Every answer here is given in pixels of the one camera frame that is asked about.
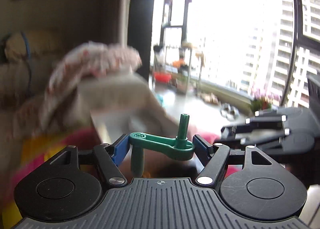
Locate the beige covered sofa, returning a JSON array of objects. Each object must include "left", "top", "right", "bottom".
[{"left": 0, "top": 54, "right": 176, "bottom": 170}]

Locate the green plastic crank toy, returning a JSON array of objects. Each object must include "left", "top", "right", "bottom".
[{"left": 129, "top": 114, "right": 195, "bottom": 178}]

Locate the colourful cartoon play mat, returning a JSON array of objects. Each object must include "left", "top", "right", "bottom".
[{"left": 0, "top": 128, "right": 241, "bottom": 229}]

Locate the beige pillow blue strap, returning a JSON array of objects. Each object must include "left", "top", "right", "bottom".
[{"left": 3, "top": 30, "right": 63, "bottom": 62}]

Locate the red plastic basin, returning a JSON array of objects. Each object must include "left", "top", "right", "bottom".
[{"left": 153, "top": 72, "right": 171, "bottom": 83}]

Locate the metal shelf rack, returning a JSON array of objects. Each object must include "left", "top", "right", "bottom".
[{"left": 150, "top": 42, "right": 205, "bottom": 95}]

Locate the floral pink blanket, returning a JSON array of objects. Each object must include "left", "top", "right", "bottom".
[{"left": 15, "top": 41, "right": 143, "bottom": 132}]

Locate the pink cardboard box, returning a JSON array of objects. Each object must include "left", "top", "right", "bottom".
[{"left": 91, "top": 108, "right": 178, "bottom": 144}]

